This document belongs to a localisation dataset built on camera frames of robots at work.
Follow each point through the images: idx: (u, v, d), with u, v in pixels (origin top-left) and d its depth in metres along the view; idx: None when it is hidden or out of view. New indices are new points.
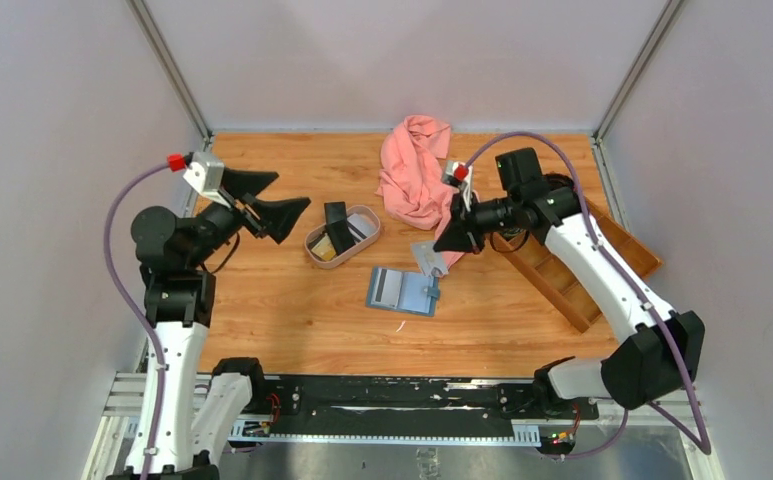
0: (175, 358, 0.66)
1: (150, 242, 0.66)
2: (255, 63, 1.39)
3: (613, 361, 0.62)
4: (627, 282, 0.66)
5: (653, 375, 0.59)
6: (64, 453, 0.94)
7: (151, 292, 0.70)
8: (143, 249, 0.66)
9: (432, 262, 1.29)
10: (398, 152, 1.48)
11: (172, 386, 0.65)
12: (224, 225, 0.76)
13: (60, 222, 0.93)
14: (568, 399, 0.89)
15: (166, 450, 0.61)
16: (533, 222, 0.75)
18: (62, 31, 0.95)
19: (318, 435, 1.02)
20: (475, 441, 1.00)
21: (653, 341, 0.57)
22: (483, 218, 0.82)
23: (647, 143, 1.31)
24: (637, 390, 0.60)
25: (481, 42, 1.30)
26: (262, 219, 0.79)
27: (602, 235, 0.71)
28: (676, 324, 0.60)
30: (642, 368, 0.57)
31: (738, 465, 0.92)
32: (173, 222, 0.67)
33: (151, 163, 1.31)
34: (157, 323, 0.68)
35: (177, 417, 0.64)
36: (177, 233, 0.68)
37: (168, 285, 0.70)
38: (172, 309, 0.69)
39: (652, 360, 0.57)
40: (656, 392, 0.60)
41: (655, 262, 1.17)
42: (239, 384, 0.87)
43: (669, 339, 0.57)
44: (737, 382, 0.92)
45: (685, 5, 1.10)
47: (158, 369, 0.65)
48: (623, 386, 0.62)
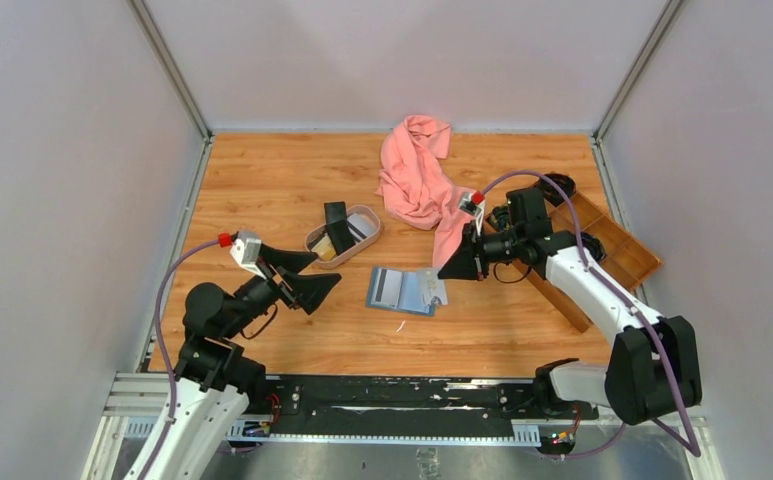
0: (185, 413, 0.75)
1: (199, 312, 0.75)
2: (255, 63, 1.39)
3: (611, 372, 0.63)
4: (615, 293, 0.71)
5: (650, 381, 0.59)
6: (63, 453, 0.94)
7: (186, 347, 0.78)
8: (189, 317, 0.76)
9: (432, 291, 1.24)
10: (398, 152, 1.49)
11: (172, 437, 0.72)
12: (262, 298, 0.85)
13: (59, 221, 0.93)
14: (568, 400, 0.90)
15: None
16: (532, 258, 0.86)
18: (61, 30, 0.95)
19: (318, 435, 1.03)
20: (475, 440, 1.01)
21: (642, 339, 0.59)
22: (491, 246, 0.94)
23: (646, 143, 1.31)
24: (637, 398, 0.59)
25: (481, 42, 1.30)
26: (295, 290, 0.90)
27: (593, 260, 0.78)
28: (665, 329, 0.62)
30: (635, 369, 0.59)
31: (738, 465, 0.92)
32: (221, 300, 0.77)
33: (150, 163, 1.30)
34: (180, 379, 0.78)
35: (165, 466, 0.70)
36: (224, 307, 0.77)
37: (201, 347, 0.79)
38: (196, 369, 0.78)
39: (643, 359, 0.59)
40: (659, 403, 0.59)
41: (655, 262, 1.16)
42: (232, 404, 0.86)
43: (657, 338, 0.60)
44: (737, 382, 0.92)
45: (685, 5, 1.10)
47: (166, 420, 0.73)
48: (623, 397, 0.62)
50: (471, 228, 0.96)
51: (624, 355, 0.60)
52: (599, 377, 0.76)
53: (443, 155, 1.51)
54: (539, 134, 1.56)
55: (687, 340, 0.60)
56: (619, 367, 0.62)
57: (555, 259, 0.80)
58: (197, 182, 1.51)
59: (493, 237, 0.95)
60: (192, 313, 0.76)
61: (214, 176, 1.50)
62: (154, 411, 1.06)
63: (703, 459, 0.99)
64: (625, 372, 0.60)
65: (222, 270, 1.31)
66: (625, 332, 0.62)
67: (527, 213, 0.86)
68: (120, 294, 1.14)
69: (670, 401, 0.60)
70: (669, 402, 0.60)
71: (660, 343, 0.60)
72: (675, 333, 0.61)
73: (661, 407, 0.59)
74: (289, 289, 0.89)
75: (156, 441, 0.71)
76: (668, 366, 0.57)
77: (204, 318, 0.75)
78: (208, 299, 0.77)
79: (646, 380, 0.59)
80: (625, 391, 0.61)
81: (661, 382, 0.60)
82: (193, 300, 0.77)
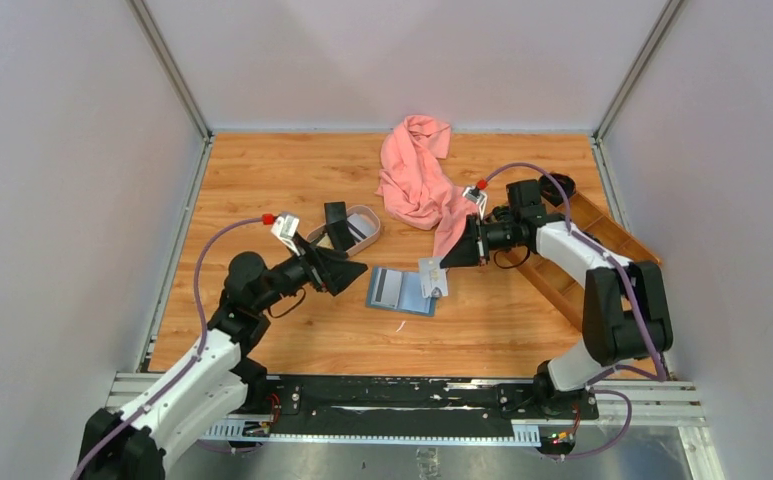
0: (210, 356, 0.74)
1: (238, 277, 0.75)
2: (255, 63, 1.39)
3: (586, 311, 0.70)
4: (591, 250, 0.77)
5: (619, 317, 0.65)
6: (63, 454, 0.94)
7: (220, 309, 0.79)
8: (229, 280, 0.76)
9: (435, 280, 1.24)
10: (398, 152, 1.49)
11: (193, 375, 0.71)
12: (295, 280, 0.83)
13: (59, 222, 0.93)
14: (567, 390, 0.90)
15: (153, 416, 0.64)
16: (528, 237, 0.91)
18: (62, 31, 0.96)
19: (318, 435, 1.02)
20: (475, 440, 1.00)
21: (611, 277, 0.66)
22: (493, 235, 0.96)
23: (646, 143, 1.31)
24: (606, 334, 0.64)
25: (481, 43, 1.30)
26: (326, 276, 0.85)
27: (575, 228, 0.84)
28: (635, 270, 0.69)
30: (605, 305, 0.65)
31: (738, 466, 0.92)
32: (261, 270, 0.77)
33: (151, 163, 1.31)
34: (210, 329, 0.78)
35: (179, 399, 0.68)
36: (261, 278, 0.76)
37: (235, 310, 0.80)
38: (227, 328, 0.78)
39: (611, 296, 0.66)
40: (627, 340, 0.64)
41: (655, 262, 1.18)
42: (234, 389, 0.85)
43: (624, 279, 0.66)
44: (737, 383, 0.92)
45: (685, 5, 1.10)
47: (192, 356, 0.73)
48: (597, 338, 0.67)
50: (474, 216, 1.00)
51: (594, 293, 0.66)
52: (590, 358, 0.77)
53: (443, 155, 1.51)
54: (539, 134, 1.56)
55: (653, 283, 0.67)
56: (592, 308, 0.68)
57: (544, 229, 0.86)
58: (197, 182, 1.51)
59: (495, 226, 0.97)
60: (233, 277, 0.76)
61: (214, 176, 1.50)
62: None
63: (704, 460, 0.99)
64: (595, 311, 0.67)
65: (222, 270, 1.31)
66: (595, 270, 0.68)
67: (522, 199, 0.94)
68: (120, 295, 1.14)
69: (639, 341, 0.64)
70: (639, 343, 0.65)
71: (626, 283, 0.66)
72: (643, 273, 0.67)
73: (630, 344, 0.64)
74: (320, 275, 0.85)
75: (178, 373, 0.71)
76: (632, 304, 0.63)
77: (242, 285, 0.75)
78: (248, 267, 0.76)
79: (615, 315, 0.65)
80: (598, 331, 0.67)
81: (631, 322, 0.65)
82: (236, 265, 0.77)
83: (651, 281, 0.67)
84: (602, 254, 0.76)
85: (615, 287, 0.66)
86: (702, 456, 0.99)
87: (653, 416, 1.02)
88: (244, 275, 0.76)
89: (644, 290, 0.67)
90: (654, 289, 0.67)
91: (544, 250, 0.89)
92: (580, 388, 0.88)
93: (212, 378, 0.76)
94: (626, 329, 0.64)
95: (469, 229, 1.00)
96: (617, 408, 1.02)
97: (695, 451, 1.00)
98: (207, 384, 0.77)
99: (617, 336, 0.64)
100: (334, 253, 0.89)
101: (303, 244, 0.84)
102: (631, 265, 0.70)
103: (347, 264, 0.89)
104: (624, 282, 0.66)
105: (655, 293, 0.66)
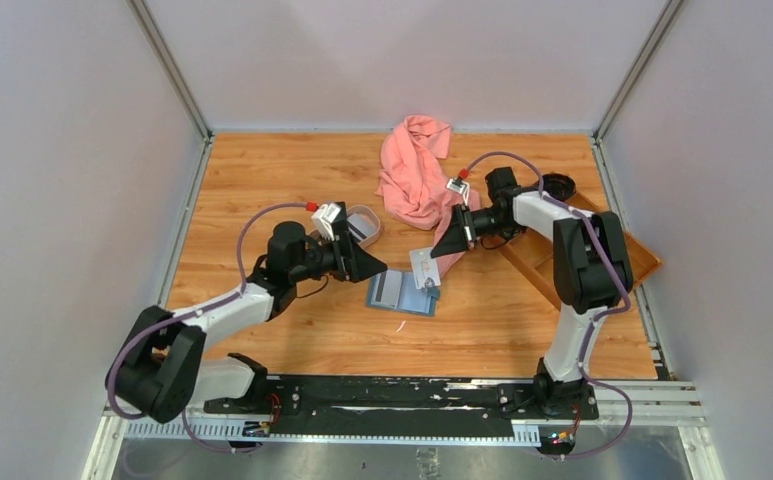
0: (250, 296, 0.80)
1: (281, 238, 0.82)
2: (255, 63, 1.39)
3: (557, 262, 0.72)
4: (557, 206, 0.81)
5: (583, 259, 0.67)
6: (63, 454, 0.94)
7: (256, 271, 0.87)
8: (272, 241, 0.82)
9: (427, 271, 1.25)
10: (398, 152, 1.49)
11: (237, 304, 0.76)
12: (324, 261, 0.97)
13: (60, 221, 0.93)
14: (569, 383, 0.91)
15: (203, 320, 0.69)
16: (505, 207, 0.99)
18: (62, 32, 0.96)
19: (318, 435, 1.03)
20: (475, 440, 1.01)
21: (572, 223, 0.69)
22: (480, 221, 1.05)
23: (646, 144, 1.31)
24: (573, 275, 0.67)
25: (481, 43, 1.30)
26: (351, 267, 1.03)
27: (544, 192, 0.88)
28: (597, 219, 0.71)
30: (569, 249, 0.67)
31: (738, 466, 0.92)
32: (301, 234, 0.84)
33: (151, 163, 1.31)
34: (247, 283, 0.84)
35: (220, 320, 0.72)
36: (299, 243, 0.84)
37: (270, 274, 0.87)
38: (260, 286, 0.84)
39: (574, 241, 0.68)
40: (593, 280, 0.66)
41: (654, 262, 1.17)
42: (246, 370, 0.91)
43: (588, 226, 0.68)
44: (736, 383, 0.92)
45: (685, 5, 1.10)
47: (236, 291, 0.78)
48: (567, 282, 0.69)
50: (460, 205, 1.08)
51: (559, 241, 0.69)
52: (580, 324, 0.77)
53: (443, 155, 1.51)
54: (539, 134, 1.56)
55: (615, 227, 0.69)
56: (560, 257, 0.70)
57: (516, 198, 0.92)
58: (197, 182, 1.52)
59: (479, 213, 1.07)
60: (276, 238, 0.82)
61: (214, 176, 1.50)
62: None
63: (704, 460, 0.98)
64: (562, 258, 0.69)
65: (222, 270, 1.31)
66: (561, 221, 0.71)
67: (499, 181, 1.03)
68: (121, 295, 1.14)
69: (604, 281, 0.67)
70: (606, 284, 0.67)
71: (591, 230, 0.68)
72: (603, 220, 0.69)
73: (595, 284, 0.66)
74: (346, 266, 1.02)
75: (224, 299, 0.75)
76: (597, 244, 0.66)
77: (286, 244, 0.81)
78: (293, 232, 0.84)
79: (580, 258, 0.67)
80: (566, 276, 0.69)
81: (598, 266, 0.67)
82: (281, 228, 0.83)
83: (611, 226, 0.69)
84: (569, 210, 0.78)
85: (579, 233, 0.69)
86: (702, 456, 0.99)
87: (653, 416, 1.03)
88: (286, 237, 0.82)
89: (606, 237, 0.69)
90: (614, 233, 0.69)
91: (519, 218, 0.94)
92: (581, 371, 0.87)
93: (243, 322, 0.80)
94: (591, 269, 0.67)
95: (457, 217, 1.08)
96: (617, 408, 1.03)
97: (695, 451, 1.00)
98: (238, 326, 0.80)
99: (583, 278, 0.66)
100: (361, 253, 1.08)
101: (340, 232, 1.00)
102: (594, 215, 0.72)
103: (369, 259, 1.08)
104: (587, 228, 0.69)
105: (616, 238, 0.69)
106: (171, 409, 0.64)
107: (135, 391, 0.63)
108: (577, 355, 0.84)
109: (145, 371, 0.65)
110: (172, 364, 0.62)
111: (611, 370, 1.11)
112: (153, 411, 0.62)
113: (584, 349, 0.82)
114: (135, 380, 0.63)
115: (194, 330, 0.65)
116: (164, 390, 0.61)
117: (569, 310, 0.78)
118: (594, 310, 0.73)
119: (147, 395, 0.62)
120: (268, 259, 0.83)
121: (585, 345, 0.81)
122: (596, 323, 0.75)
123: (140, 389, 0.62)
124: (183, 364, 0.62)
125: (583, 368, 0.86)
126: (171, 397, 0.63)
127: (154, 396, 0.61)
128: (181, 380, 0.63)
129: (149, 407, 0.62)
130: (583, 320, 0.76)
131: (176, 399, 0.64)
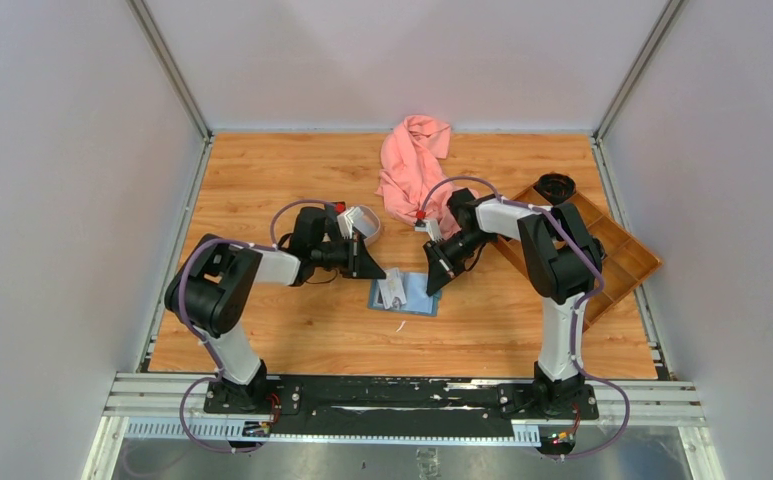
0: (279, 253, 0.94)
1: (309, 216, 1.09)
2: (254, 64, 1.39)
3: (528, 256, 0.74)
4: (518, 208, 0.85)
5: (552, 250, 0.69)
6: (64, 453, 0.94)
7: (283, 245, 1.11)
8: (302, 215, 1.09)
9: (394, 291, 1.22)
10: (398, 152, 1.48)
11: (274, 254, 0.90)
12: (334, 256, 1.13)
13: (59, 220, 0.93)
14: (564, 382, 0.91)
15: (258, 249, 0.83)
16: (467, 218, 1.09)
18: (63, 34, 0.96)
19: (318, 435, 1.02)
20: (475, 440, 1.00)
21: (534, 218, 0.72)
22: (450, 249, 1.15)
23: (646, 144, 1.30)
24: (545, 267, 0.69)
25: (481, 41, 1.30)
26: (352, 267, 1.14)
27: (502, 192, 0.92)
28: (559, 214, 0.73)
30: (536, 243, 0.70)
31: (738, 466, 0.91)
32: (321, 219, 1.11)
33: (152, 161, 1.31)
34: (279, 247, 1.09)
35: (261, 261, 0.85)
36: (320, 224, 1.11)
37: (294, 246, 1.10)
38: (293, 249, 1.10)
39: (539, 236, 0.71)
40: (566, 267, 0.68)
41: (654, 262, 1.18)
42: (245, 369, 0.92)
43: (552, 221, 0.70)
44: (736, 382, 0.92)
45: (685, 5, 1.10)
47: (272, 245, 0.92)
48: (541, 275, 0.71)
50: (432, 243, 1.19)
51: (527, 237, 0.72)
52: (564, 310, 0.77)
53: (443, 155, 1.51)
54: (538, 135, 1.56)
55: (574, 218, 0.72)
56: (529, 251, 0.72)
57: (480, 208, 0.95)
58: (197, 182, 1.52)
59: (451, 241, 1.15)
60: (304, 215, 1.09)
61: (213, 176, 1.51)
62: (154, 411, 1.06)
63: (704, 459, 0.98)
64: (532, 252, 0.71)
65: None
66: (525, 218, 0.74)
67: (457, 201, 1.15)
68: (121, 294, 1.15)
69: (575, 267, 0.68)
70: (577, 268, 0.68)
71: (556, 224, 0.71)
72: (563, 212, 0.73)
73: (569, 273, 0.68)
74: (348, 264, 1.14)
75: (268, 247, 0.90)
76: (565, 234, 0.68)
77: (311, 219, 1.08)
78: (316, 213, 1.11)
79: (548, 248, 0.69)
80: (540, 270, 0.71)
81: (568, 254, 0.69)
82: (308, 209, 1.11)
83: (571, 216, 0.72)
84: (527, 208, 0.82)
85: (542, 227, 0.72)
86: (702, 456, 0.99)
87: (653, 416, 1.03)
88: (314, 214, 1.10)
89: (568, 225, 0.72)
90: (574, 221, 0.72)
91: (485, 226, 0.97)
92: (574, 368, 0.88)
93: (265, 275, 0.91)
94: (562, 258, 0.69)
95: (431, 254, 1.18)
96: (615, 408, 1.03)
97: (695, 451, 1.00)
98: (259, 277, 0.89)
99: (554, 267, 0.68)
100: (366, 259, 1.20)
101: (357, 238, 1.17)
102: (554, 209, 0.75)
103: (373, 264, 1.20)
104: (549, 220, 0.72)
105: (576, 222, 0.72)
106: (228, 317, 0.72)
107: (194, 303, 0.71)
108: (569, 354, 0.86)
109: (203, 285, 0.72)
110: (232, 276, 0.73)
111: (612, 370, 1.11)
112: (215, 316, 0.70)
113: (573, 341, 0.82)
114: (197, 291, 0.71)
115: (248, 251, 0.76)
116: (228, 296, 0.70)
117: (550, 301, 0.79)
118: (573, 297, 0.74)
119: (211, 301, 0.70)
120: (296, 233, 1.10)
121: (574, 337, 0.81)
122: (577, 310, 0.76)
123: (202, 298, 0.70)
124: (242, 276, 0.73)
125: (576, 361, 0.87)
126: (229, 307, 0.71)
127: (220, 300, 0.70)
128: (239, 293, 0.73)
129: (212, 311, 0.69)
130: (565, 311, 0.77)
131: (231, 312, 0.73)
